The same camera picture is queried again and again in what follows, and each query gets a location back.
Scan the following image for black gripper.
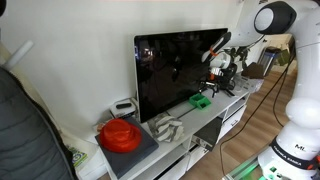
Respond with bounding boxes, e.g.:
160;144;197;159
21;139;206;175
200;63;237;97

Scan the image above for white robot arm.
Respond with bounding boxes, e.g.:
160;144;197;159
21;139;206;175
202;0;320;180

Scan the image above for green plastic container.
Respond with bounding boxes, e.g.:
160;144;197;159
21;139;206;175
189;93;211;110

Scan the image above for white printed cardboard box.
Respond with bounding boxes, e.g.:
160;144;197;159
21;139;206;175
240;76;264;93

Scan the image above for green leafy plant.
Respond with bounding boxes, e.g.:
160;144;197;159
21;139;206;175
231;46;250;70

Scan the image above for white tv cabinet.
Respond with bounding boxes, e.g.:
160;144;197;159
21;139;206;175
105;87;249;180

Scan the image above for large black television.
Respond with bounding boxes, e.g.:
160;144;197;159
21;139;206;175
134;28;228;123

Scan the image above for black box in shelf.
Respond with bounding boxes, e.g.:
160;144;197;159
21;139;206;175
192;117;222;151

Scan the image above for striped grey white cloth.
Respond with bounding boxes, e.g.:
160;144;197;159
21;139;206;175
148;114;184;142

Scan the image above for white box with remote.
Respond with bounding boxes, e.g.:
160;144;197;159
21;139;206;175
110;99;136;118

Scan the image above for red hat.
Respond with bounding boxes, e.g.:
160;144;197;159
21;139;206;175
99;119;142;153

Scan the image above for dark grey flat box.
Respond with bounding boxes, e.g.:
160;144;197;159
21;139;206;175
95;117;159;178

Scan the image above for grey jacket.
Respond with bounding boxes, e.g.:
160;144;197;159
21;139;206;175
0;68;77;180

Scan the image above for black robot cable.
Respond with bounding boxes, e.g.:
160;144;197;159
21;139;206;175
219;49;298;178

